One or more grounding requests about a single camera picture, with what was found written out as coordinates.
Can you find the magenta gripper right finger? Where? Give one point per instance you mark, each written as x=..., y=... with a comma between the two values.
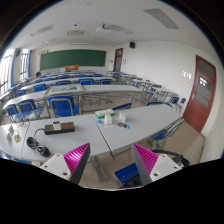
x=151, y=166

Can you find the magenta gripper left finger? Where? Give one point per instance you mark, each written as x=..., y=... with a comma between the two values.
x=69, y=166

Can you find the white charger plug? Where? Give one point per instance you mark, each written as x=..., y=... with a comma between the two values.
x=57, y=126

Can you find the blue chair under gripper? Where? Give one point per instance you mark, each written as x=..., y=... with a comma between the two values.
x=128, y=176

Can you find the blue chair right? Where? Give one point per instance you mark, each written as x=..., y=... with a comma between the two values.
x=158, y=140

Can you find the grey front desk left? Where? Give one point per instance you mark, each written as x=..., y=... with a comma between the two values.
x=86, y=131

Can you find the grey desk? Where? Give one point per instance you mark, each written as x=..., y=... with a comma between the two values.
x=86, y=131
x=141, y=123

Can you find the grey front desk right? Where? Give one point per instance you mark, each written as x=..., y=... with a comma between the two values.
x=141, y=123

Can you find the white small box right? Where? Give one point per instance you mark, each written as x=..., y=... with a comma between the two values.
x=122, y=117

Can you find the white small box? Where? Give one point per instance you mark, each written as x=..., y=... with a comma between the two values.
x=122, y=117
x=108, y=119

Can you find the green white box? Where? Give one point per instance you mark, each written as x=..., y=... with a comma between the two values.
x=101, y=113

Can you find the white small box left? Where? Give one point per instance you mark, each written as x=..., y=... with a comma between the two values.
x=108, y=119

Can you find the blue chair front centre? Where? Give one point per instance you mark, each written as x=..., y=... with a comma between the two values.
x=63, y=106

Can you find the blue chair left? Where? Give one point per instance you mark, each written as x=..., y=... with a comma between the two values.
x=30, y=110

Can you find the framed picture on desk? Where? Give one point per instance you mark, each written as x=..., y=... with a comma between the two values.
x=64, y=89

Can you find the red brown near door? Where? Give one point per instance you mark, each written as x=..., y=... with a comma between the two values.
x=202, y=95

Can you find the red brown door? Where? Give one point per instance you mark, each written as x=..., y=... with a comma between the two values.
x=202, y=95
x=118, y=59

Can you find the orange lectern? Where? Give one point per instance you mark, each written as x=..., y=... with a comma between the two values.
x=71, y=67

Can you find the green chalkboard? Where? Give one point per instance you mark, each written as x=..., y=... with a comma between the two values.
x=81, y=57

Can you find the red brown far door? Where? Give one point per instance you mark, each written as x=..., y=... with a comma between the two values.
x=118, y=59

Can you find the black wall speaker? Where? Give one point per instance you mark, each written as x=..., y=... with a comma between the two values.
x=132, y=45

